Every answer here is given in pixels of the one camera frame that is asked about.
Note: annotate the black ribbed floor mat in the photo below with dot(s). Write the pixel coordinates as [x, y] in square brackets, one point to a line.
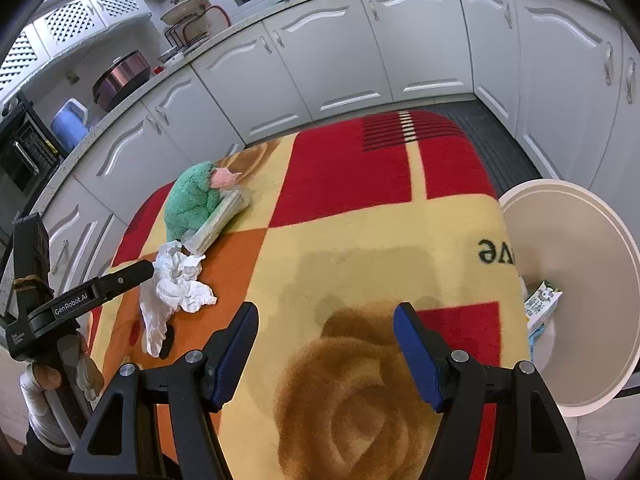
[500, 140]

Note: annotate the white base cabinets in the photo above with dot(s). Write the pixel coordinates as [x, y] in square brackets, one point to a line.
[340, 60]

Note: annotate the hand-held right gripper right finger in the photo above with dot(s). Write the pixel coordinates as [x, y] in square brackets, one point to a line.
[415, 355]

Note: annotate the green plush toy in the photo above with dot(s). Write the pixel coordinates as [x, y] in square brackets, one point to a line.
[192, 200]

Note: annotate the white tissue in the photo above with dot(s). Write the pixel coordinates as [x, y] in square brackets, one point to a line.
[182, 280]

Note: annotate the blue plastic kettle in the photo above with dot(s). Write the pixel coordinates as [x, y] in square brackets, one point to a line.
[70, 125]

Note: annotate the pale plastic tube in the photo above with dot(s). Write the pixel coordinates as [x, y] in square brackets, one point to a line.
[220, 217]

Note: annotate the red yellow patterned blanket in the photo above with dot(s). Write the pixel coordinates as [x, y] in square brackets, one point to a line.
[350, 240]

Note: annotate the white milk carton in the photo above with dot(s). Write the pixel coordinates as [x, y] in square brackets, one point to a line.
[542, 305]

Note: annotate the person's left hand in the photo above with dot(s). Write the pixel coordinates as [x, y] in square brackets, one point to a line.
[47, 376]

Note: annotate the person's left forearm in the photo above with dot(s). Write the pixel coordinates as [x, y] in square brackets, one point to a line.
[40, 415]

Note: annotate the white lattice wall cabinets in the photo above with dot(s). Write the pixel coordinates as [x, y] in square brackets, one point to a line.
[70, 20]

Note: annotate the black countertop oven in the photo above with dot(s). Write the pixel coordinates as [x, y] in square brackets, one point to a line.
[25, 150]

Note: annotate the beige round trash bin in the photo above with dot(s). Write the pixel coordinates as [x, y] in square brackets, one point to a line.
[575, 240]

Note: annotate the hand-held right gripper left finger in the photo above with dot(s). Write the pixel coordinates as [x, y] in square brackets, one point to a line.
[235, 355]

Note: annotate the copper red rice cooker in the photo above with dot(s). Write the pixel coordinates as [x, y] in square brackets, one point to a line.
[122, 77]

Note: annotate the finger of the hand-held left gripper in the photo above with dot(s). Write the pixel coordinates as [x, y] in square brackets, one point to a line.
[125, 275]

